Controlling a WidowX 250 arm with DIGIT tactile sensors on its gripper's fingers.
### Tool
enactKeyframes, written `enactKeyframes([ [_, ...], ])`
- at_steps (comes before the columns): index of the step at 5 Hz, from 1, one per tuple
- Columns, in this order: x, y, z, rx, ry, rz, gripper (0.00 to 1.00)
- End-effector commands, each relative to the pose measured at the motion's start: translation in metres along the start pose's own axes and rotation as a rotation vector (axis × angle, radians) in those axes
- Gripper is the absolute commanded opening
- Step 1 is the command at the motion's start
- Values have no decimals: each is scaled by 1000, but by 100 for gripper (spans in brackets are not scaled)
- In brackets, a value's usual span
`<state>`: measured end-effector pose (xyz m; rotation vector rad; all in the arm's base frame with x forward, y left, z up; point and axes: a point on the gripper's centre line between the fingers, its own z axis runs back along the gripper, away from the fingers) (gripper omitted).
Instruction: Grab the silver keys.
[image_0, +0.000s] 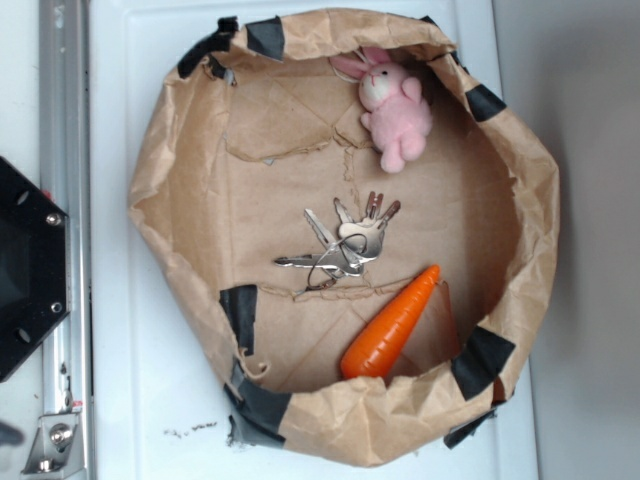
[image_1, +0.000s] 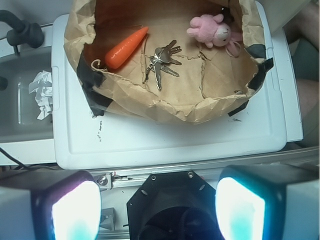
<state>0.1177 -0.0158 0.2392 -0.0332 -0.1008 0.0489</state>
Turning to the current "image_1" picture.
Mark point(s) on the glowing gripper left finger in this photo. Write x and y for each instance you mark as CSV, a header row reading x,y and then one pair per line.
x,y
49,205

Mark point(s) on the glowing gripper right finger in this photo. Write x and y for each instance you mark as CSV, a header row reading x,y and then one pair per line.
x,y
269,202

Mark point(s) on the silver key bunch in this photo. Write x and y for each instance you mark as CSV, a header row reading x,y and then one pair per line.
x,y
160,60

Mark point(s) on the white plastic bin lid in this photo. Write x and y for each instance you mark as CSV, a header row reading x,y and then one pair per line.
x,y
82,140

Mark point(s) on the clear plastic bin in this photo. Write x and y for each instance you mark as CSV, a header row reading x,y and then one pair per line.
x,y
18,108

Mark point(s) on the crumpled white paper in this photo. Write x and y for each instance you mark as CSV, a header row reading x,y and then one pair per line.
x,y
42,86

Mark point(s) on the orange toy carrot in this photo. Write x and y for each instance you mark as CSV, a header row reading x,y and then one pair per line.
x,y
120,53

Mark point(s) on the brown paper bag tray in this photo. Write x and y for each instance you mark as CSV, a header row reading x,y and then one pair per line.
x,y
211,83

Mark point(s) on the pink plush bunny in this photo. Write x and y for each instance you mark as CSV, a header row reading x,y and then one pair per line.
x,y
212,31

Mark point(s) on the black octagonal mount plate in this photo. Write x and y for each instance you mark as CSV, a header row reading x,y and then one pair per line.
x,y
173,206

